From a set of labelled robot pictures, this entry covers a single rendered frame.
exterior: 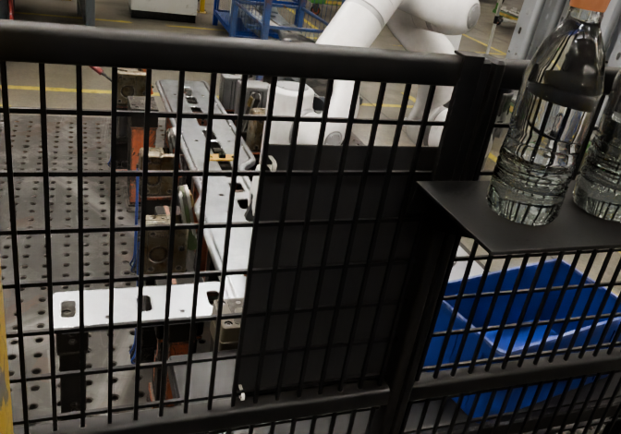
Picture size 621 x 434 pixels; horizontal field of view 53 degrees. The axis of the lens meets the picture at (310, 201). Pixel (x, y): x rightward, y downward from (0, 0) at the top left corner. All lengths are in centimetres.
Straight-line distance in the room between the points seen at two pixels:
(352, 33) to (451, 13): 24
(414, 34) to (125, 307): 85
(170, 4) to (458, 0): 706
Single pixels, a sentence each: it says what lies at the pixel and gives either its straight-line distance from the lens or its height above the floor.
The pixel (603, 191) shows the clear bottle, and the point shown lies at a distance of 63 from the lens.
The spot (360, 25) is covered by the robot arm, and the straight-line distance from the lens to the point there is 121.
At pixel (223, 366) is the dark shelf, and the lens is 95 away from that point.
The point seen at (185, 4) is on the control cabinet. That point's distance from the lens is 829.
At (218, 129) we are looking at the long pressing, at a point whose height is 100.
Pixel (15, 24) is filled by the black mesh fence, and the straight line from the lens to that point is 49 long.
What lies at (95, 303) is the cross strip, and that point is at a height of 100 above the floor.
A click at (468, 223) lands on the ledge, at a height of 143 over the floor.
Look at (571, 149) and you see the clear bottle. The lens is 56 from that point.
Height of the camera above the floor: 166
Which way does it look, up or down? 26 degrees down
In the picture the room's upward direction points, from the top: 10 degrees clockwise
